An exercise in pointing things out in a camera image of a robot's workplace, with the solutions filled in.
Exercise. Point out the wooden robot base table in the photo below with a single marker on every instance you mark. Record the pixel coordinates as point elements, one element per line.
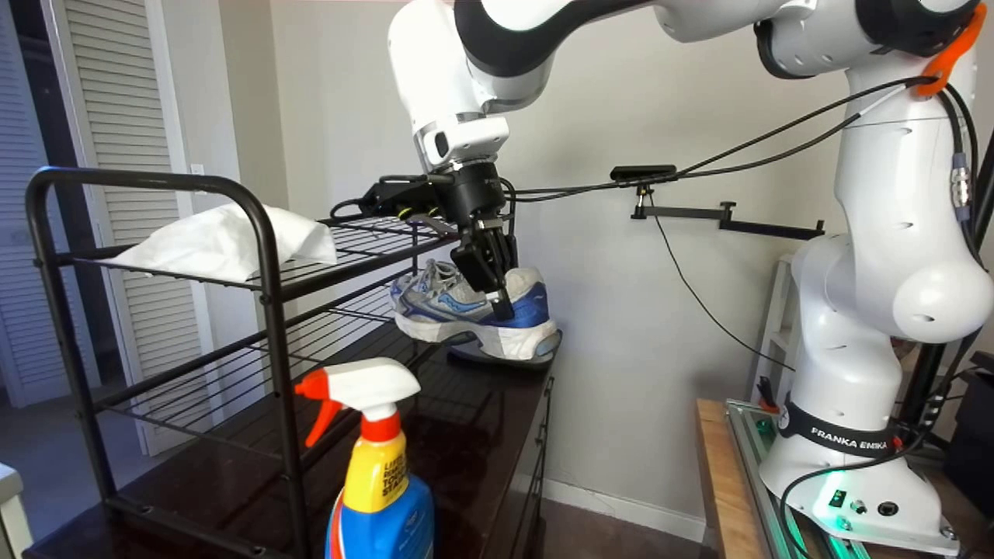
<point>742,517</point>

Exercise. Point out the white louvered door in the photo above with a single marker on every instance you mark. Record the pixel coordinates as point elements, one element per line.
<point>108,74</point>

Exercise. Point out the black metal shoe rack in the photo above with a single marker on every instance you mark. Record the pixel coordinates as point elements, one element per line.
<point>310,314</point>

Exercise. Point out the white blue sneaker middle shelf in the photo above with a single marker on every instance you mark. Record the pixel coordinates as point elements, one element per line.
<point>443,292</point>

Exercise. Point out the grey slipper on cabinet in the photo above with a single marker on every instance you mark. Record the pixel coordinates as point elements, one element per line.
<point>473,356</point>

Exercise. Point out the white crumpled cloth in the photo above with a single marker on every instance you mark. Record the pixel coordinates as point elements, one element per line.
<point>220,244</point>

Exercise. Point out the black camera on wall arm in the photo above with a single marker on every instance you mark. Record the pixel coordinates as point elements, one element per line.
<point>722,211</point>

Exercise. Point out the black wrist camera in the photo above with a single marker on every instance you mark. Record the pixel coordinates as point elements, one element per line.
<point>404,193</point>

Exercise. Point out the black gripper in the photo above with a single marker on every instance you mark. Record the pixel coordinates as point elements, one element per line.
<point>473,207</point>

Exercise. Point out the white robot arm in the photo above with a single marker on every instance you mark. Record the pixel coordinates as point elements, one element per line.
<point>898,273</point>

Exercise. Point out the blue yellow spray bottle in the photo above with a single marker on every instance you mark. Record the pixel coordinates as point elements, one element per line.
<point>381,512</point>

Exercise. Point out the white blue running shoe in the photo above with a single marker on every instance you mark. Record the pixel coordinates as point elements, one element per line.
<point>518,327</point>

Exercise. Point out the dark wooden cabinet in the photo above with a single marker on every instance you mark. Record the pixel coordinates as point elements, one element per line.
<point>475,436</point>

